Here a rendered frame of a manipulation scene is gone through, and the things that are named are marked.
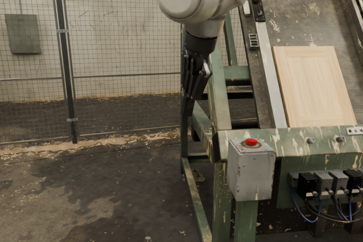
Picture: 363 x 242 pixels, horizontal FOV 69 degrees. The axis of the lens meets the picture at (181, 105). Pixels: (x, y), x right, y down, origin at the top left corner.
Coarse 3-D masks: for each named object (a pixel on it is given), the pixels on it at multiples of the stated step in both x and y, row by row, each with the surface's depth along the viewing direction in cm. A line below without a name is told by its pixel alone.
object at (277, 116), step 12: (252, 12) 130; (252, 24) 131; (264, 24) 127; (264, 36) 125; (264, 48) 122; (264, 60) 120; (264, 72) 119; (264, 84) 119; (276, 84) 116; (276, 96) 114; (276, 108) 113; (276, 120) 111
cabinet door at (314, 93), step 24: (288, 48) 126; (312, 48) 128; (288, 72) 122; (312, 72) 123; (336, 72) 124; (288, 96) 117; (312, 96) 119; (336, 96) 120; (288, 120) 114; (312, 120) 115; (336, 120) 116
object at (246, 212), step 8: (256, 200) 89; (240, 208) 90; (248, 208) 89; (256, 208) 90; (240, 216) 90; (248, 216) 90; (256, 216) 91; (240, 224) 91; (248, 224) 91; (256, 224) 92; (240, 232) 92; (248, 232) 92; (240, 240) 92; (248, 240) 93
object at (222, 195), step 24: (240, 96) 244; (192, 120) 174; (216, 168) 112; (192, 192) 190; (216, 192) 113; (216, 216) 114; (264, 216) 144; (288, 216) 146; (312, 216) 145; (336, 216) 150; (360, 216) 144; (216, 240) 116
